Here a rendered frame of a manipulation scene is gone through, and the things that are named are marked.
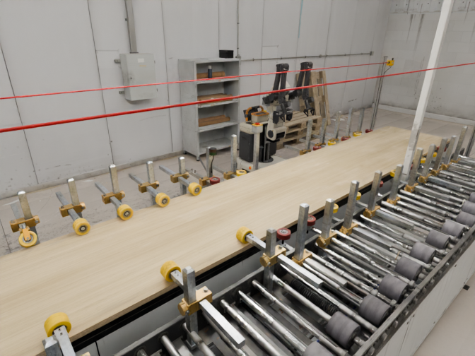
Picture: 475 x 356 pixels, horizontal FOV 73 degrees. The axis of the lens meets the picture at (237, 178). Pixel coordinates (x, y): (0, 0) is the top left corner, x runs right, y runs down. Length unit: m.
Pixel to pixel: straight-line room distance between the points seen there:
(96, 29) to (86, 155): 1.65
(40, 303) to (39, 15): 3.60
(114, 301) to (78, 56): 3.68
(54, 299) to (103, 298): 0.20
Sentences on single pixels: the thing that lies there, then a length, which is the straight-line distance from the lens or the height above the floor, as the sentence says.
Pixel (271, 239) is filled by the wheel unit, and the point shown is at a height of 1.07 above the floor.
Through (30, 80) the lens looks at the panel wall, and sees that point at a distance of 4.64.
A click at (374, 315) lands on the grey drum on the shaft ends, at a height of 0.82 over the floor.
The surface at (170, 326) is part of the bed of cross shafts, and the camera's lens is 1.47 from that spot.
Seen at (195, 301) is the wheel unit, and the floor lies 0.97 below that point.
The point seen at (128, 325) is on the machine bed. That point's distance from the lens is 1.57.
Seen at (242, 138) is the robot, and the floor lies 0.61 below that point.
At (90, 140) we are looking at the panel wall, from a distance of 4.92.
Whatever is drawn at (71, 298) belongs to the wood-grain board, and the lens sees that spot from 1.61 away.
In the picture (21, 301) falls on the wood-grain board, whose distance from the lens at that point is 1.69.
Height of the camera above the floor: 1.94
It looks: 25 degrees down
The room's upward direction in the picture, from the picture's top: 1 degrees clockwise
